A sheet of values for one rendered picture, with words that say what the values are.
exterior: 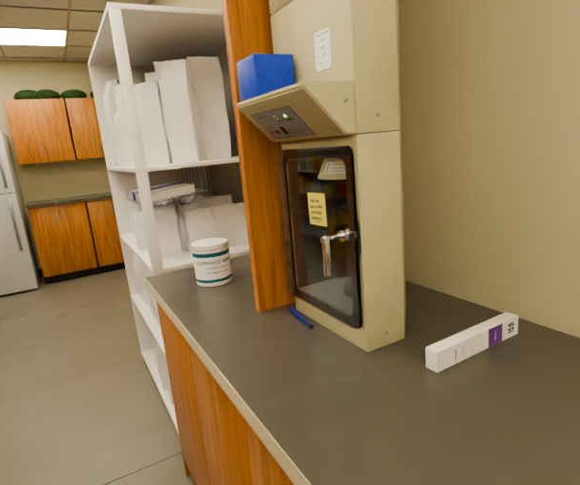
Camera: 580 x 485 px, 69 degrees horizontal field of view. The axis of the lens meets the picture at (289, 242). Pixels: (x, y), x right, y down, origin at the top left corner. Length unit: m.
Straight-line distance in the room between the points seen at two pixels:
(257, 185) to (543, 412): 0.80
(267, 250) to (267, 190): 0.17
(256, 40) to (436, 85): 0.50
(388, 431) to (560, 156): 0.69
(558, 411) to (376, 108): 0.62
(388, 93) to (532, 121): 0.37
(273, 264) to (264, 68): 0.52
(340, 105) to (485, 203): 0.54
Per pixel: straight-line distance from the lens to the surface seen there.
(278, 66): 1.02
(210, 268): 1.48
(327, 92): 0.83
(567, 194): 1.10
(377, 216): 0.90
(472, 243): 1.25
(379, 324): 0.97
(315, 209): 0.99
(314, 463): 0.71
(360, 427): 0.76
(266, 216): 1.17
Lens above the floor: 1.40
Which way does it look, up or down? 13 degrees down
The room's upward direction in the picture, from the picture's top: 5 degrees counter-clockwise
